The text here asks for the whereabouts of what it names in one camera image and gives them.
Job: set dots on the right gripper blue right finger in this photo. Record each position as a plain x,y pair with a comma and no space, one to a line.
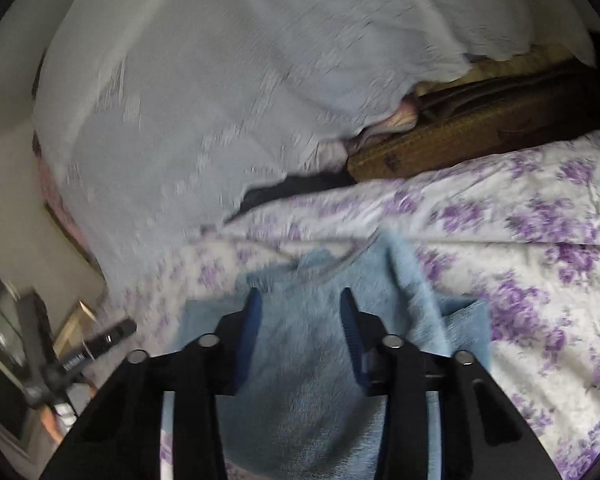
482,434

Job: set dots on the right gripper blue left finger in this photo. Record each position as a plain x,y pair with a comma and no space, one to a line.
118,434

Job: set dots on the blue fleece baby onesie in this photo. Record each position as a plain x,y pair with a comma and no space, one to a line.
301,414

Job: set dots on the black dark clothing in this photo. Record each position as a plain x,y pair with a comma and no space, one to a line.
292,186

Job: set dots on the person left hand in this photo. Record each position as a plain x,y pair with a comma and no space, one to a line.
58,420

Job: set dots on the purple floral bed quilt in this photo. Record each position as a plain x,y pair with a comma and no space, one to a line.
519,230

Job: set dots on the white lace cover cloth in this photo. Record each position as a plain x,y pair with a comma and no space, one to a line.
156,116

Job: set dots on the pink white folded bedding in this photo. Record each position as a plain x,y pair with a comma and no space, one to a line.
404,119

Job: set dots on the woven brown bamboo mat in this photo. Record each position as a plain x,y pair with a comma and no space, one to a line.
493,116

